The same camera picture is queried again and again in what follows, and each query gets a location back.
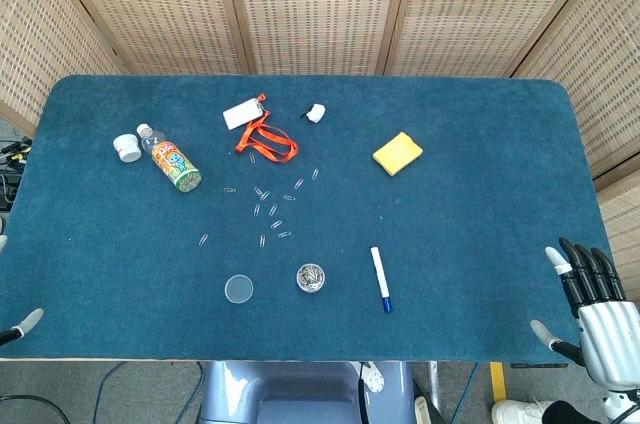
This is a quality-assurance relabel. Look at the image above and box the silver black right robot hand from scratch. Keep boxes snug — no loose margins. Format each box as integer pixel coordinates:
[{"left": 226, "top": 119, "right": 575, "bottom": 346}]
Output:
[{"left": 529, "top": 237, "right": 640, "bottom": 389}]

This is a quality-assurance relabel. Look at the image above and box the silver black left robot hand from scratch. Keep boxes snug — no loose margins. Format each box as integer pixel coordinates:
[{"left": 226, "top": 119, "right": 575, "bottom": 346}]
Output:
[{"left": 0, "top": 235, "right": 45, "bottom": 346}]

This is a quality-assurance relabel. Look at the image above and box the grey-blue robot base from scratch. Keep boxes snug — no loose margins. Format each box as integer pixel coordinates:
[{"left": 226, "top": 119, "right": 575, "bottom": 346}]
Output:
[{"left": 198, "top": 361, "right": 417, "bottom": 424}]

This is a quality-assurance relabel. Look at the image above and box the round paperclip container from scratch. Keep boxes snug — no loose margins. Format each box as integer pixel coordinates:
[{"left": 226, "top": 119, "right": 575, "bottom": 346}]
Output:
[{"left": 295, "top": 263, "right": 327, "bottom": 295}]

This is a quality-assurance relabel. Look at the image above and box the white shoe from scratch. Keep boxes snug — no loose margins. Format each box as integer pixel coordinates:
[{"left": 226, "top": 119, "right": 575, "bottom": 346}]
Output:
[{"left": 490, "top": 397, "right": 555, "bottom": 424}]

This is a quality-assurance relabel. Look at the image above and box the yellow floor tape strip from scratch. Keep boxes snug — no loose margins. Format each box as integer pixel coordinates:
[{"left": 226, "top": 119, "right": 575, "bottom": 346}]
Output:
[{"left": 489, "top": 362, "right": 509, "bottom": 403}]

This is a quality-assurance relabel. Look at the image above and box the grey metal table leg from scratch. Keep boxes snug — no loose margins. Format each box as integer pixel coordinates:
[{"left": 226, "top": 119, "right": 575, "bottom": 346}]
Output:
[{"left": 426, "top": 361, "right": 442, "bottom": 411}]

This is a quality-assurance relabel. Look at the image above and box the blue carpet table cloth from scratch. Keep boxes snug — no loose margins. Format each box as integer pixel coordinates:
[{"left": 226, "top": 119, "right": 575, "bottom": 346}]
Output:
[{"left": 0, "top": 74, "right": 614, "bottom": 363}]

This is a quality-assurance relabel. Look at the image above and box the white pill bottle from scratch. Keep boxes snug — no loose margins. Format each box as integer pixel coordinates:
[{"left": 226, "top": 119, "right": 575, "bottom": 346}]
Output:
[{"left": 112, "top": 133, "right": 144, "bottom": 164}]

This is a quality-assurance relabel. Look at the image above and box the clear round plastic lid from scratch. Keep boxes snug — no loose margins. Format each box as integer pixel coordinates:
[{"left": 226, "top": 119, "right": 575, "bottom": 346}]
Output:
[{"left": 223, "top": 273, "right": 255, "bottom": 305}]

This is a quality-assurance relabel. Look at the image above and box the clear orange-label drink bottle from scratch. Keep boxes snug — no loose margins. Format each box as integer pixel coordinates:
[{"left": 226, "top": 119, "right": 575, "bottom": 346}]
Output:
[{"left": 135, "top": 123, "right": 203, "bottom": 194}]

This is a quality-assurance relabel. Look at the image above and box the white marker blue cap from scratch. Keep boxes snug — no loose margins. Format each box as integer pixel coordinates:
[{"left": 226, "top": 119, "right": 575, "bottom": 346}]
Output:
[{"left": 369, "top": 245, "right": 395, "bottom": 315}]

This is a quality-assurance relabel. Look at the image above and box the woven folding screen panel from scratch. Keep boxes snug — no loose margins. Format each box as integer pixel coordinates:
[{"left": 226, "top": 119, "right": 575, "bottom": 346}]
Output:
[
  {"left": 382, "top": 0, "right": 616, "bottom": 79},
  {"left": 0, "top": 0, "right": 129, "bottom": 138},
  {"left": 218, "top": 0, "right": 417, "bottom": 77},
  {"left": 42, "top": 0, "right": 251, "bottom": 76},
  {"left": 512, "top": 0, "right": 640, "bottom": 303}
]

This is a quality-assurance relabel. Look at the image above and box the yellow sponge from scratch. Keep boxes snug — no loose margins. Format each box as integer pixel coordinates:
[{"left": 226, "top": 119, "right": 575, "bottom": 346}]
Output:
[{"left": 371, "top": 131, "right": 425, "bottom": 179}]

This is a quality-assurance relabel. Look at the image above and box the white ID badge card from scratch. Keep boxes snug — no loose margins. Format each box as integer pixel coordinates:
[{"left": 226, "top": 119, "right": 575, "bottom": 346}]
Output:
[{"left": 222, "top": 97, "right": 266, "bottom": 131}]

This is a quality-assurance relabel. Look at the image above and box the white crumpled face mask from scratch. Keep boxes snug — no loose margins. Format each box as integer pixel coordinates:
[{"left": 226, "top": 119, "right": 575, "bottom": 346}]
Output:
[{"left": 300, "top": 102, "right": 327, "bottom": 125}]

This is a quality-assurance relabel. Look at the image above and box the black floor cable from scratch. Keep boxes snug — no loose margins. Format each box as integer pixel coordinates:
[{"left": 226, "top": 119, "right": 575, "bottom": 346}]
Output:
[{"left": 0, "top": 361, "right": 207, "bottom": 424}]

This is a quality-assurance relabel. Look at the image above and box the blue floor cable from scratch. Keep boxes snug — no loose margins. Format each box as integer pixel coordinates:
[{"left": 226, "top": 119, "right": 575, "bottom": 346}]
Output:
[{"left": 447, "top": 362, "right": 482, "bottom": 424}]

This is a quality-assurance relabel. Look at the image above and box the black cable bundle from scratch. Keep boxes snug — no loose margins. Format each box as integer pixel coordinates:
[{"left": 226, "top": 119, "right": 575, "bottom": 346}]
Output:
[{"left": 0, "top": 137, "right": 35, "bottom": 213}]

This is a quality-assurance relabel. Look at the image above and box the orange lanyard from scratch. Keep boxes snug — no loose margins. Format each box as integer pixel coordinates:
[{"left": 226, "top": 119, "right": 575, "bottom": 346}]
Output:
[{"left": 234, "top": 93, "right": 300, "bottom": 165}]

